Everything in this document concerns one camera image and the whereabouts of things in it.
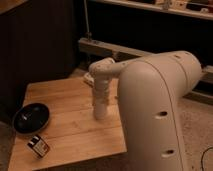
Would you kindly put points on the small white bottle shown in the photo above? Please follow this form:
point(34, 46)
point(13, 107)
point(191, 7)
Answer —
point(88, 79)

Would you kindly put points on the vertical metal pole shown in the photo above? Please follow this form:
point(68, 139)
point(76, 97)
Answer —
point(88, 32)

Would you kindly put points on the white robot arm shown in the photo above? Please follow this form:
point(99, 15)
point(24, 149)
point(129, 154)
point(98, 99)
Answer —
point(148, 92)

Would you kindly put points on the black bowl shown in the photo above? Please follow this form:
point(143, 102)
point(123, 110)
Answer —
point(31, 118)

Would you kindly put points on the background shelf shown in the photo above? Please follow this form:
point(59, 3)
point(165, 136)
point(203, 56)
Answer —
point(163, 8)

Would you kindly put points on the grey metal beam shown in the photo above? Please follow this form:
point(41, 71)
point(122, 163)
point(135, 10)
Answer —
point(103, 49)

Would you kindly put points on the white ceramic cup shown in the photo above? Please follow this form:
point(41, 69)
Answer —
point(100, 110)

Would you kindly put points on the wooden table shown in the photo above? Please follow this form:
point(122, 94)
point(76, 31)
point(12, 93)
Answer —
point(72, 132)

